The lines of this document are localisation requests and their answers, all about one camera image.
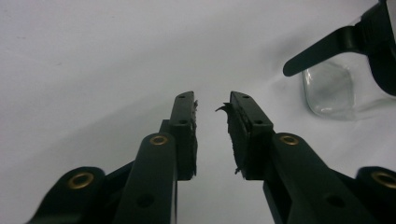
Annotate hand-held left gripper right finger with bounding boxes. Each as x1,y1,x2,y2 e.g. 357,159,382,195
215,91,380,224

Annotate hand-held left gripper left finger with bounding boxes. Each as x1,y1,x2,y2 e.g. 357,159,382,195
112,91,199,224

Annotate clear glass cup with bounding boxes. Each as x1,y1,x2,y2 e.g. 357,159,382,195
301,49,396,121

